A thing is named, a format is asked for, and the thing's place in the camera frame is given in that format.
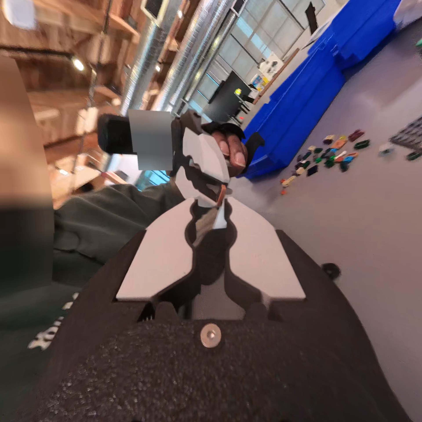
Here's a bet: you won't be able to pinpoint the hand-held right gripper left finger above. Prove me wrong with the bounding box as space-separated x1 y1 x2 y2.
116 199 200 318

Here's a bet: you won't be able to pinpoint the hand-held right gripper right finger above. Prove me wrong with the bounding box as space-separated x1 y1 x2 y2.
224 199 305 318

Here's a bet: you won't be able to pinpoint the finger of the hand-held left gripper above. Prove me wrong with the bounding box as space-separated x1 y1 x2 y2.
176 171 220 209
181 127 231 184

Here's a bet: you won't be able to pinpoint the grey desk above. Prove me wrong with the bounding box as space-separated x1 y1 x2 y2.
195 20 422 422

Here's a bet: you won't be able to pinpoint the person's left hand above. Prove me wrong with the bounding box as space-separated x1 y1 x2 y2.
211 126 248 177

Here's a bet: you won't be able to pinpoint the black round toy plate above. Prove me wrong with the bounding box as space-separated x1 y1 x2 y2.
321 263 342 281

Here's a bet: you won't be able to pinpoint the white glasses box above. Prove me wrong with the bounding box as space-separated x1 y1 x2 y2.
259 54 284 77

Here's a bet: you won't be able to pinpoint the wooden side table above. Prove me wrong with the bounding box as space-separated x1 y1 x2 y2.
254 48 301 103

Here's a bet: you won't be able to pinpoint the scattered small toy bricks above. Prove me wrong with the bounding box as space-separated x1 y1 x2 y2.
280 129 371 196

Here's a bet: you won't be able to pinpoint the person's green hoodie torso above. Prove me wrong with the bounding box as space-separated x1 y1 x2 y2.
0 251 111 422

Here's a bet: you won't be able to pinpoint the grey toy baseplate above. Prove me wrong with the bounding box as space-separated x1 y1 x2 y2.
389 115 422 152

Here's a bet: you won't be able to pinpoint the black wall screen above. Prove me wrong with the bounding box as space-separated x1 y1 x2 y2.
202 71 253 114

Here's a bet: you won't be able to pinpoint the silver ceiling duct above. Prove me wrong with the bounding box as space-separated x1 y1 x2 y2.
158 0 238 113
122 0 195 113

